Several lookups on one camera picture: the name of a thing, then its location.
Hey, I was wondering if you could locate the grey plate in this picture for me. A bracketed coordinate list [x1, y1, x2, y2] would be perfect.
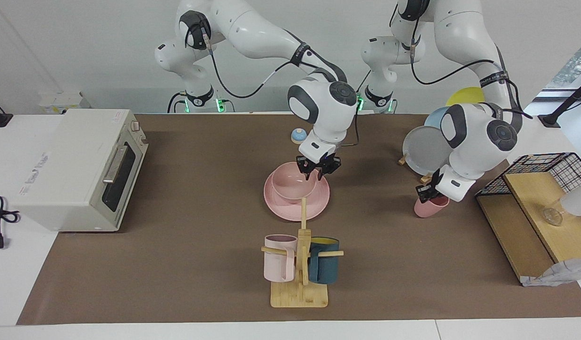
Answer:
[403, 126, 453, 176]

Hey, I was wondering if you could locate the white box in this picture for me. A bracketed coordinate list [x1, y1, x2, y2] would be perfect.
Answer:
[39, 92, 90, 115]

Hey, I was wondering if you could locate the pink plate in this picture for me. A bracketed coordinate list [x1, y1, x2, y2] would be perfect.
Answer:
[263, 165, 330, 222]

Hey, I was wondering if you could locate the pink mug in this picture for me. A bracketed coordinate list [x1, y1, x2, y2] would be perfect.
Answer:
[263, 234, 298, 283]

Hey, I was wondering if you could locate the clear glass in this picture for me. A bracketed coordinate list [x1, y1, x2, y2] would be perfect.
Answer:
[543, 179, 581, 226]

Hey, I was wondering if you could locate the black wire basket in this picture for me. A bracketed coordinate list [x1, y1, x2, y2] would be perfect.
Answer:
[476, 152, 581, 225]

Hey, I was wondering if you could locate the window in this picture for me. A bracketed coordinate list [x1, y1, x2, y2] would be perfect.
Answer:
[547, 35, 581, 90]

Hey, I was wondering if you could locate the wooden shelf with marble sides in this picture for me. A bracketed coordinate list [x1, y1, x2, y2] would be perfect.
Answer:
[476, 163, 581, 287]

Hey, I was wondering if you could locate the beige toaster oven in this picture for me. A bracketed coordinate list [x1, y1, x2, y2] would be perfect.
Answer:
[14, 109, 149, 233]

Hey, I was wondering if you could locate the dark teal mug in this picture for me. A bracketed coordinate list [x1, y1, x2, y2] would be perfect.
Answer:
[308, 237, 340, 285]

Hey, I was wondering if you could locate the wooden plate rack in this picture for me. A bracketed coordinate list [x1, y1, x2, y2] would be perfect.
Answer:
[398, 153, 435, 185]

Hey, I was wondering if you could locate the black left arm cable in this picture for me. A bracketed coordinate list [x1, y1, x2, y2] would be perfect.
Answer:
[410, 35, 534, 119]

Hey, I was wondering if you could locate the wooden mug tree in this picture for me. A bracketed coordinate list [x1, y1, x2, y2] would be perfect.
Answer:
[261, 197, 344, 308]

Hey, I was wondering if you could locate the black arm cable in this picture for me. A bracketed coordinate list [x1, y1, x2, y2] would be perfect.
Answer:
[198, 26, 362, 147]
[410, 35, 534, 119]

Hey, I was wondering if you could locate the brown table mat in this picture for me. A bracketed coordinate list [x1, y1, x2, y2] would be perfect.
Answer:
[17, 113, 581, 325]

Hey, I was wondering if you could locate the black camera stand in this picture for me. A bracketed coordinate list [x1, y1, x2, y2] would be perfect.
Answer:
[538, 76, 581, 128]

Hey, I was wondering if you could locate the pink bowl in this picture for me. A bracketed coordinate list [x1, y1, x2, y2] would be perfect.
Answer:
[271, 161, 317, 201]

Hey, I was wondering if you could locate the yellow plate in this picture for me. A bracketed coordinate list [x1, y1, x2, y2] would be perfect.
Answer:
[446, 87, 486, 108]

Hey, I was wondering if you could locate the pink cup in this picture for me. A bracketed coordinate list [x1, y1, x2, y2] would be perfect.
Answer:
[414, 195, 450, 219]

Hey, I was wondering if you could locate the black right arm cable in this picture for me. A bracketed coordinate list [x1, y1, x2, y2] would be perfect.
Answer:
[198, 26, 362, 147]

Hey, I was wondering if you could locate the blue plate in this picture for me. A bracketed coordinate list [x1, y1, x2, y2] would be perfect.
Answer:
[424, 106, 451, 131]

